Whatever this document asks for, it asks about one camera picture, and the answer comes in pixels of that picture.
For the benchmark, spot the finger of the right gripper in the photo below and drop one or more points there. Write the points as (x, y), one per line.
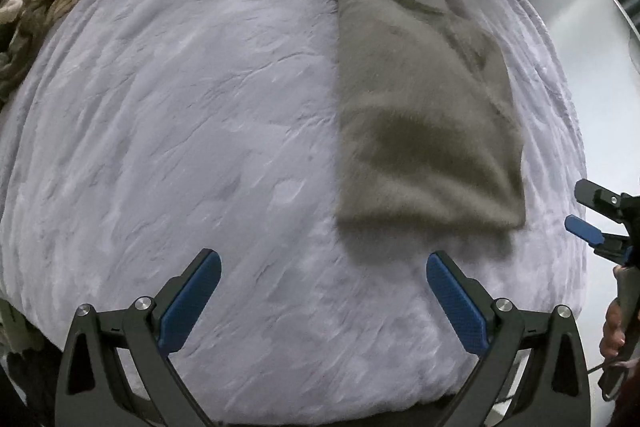
(603, 244)
(598, 199)

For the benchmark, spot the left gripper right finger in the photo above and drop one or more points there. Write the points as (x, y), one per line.
(554, 389)

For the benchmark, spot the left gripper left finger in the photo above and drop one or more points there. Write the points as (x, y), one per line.
(92, 387)

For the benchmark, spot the taupe fuzzy sweater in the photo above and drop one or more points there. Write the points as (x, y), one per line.
(429, 134)

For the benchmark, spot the person's right hand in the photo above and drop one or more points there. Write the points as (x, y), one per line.
(613, 338)

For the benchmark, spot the lavender plush bed blanket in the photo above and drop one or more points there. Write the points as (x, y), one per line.
(148, 130)

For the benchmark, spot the dark olive garment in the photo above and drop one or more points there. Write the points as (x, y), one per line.
(20, 43)

